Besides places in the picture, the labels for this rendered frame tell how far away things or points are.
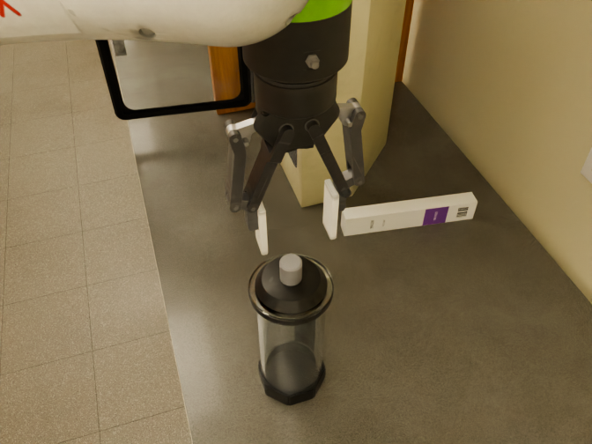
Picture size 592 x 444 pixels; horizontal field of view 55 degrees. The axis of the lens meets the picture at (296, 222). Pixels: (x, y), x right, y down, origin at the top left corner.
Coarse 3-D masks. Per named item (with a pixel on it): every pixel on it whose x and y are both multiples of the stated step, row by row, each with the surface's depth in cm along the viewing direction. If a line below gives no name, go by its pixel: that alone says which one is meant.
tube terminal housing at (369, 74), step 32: (352, 0) 86; (384, 0) 94; (352, 32) 90; (384, 32) 99; (352, 64) 94; (384, 64) 106; (352, 96) 99; (384, 96) 114; (384, 128) 123; (288, 160) 116; (320, 160) 107; (320, 192) 113; (352, 192) 116
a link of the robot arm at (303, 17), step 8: (312, 0) 41; (320, 0) 42; (328, 0) 42; (336, 0) 42; (344, 0) 43; (304, 8) 42; (312, 8) 42; (320, 8) 42; (328, 8) 42; (336, 8) 43; (344, 8) 44; (296, 16) 42; (304, 16) 42; (312, 16) 42; (320, 16) 43; (328, 16) 43
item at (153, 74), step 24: (144, 48) 116; (168, 48) 117; (192, 48) 118; (216, 48) 119; (120, 72) 119; (144, 72) 120; (168, 72) 121; (192, 72) 122; (216, 72) 123; (144, 96) 124; (168, 96) 125; (192, 96) 126; (216, 96) 127
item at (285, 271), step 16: (288, 256) 69; (272, 272) 72; (288, 272) 68; (304, 272) 72; (320, 272) 72; (256, 288) 71; (272, 288) 70; (288, 288) 70; (304, 288) 70; (320, 288) 70; (272, 304) 69; (288, 304) 68; (304, 304) 69
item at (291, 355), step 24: (264, 264) 74; (264, 312) 69; (312, 312) 69; (264, 336) 75; (288, 336) 72; (312, 336) 74; (264, 360) 80; (288, 360) 76; (312, 360) 78; (288, 384) 81; (312, 384) 83
